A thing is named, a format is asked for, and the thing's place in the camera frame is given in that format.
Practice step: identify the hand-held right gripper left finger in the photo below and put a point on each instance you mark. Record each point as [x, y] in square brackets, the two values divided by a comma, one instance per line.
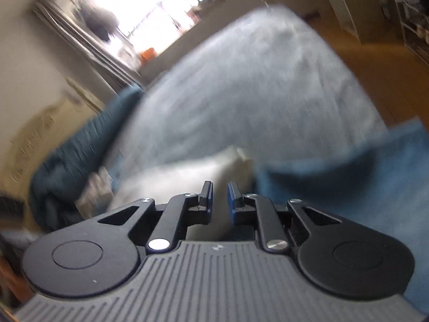
[209, 198]

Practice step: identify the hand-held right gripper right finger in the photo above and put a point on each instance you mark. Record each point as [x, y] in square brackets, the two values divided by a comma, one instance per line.
[230, 198]

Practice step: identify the white bear-print sweatshirt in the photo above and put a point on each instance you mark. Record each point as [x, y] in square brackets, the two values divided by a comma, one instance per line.
[201, 171]

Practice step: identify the blue garment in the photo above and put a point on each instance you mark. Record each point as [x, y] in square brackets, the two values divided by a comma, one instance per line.
[368, 174]

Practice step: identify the grey bed blanket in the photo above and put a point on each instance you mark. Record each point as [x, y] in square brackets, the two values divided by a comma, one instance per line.
[251, 90]

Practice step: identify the beige crumpled garment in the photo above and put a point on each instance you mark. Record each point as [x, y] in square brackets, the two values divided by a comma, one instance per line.
[97, 187]

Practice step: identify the dark teal duvet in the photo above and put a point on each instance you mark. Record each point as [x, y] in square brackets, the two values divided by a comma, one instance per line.
[73, 147]

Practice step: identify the orange object on windowsill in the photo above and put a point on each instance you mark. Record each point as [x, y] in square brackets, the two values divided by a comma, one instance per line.
[148, 55]

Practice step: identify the cream carved headboard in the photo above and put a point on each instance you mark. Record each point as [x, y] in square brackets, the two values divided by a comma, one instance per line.
[43, 130]

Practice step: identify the striped grey curtain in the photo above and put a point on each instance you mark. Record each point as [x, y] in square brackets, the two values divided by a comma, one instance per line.
[90, 50]

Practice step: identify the barred window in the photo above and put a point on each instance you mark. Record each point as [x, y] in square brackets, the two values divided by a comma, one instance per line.
[150, 0]

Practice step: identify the dark hanging garment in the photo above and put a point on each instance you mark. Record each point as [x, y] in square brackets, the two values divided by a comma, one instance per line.
[100, 20]

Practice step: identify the metal storage rack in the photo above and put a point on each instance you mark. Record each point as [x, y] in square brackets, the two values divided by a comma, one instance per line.
[409, 16]

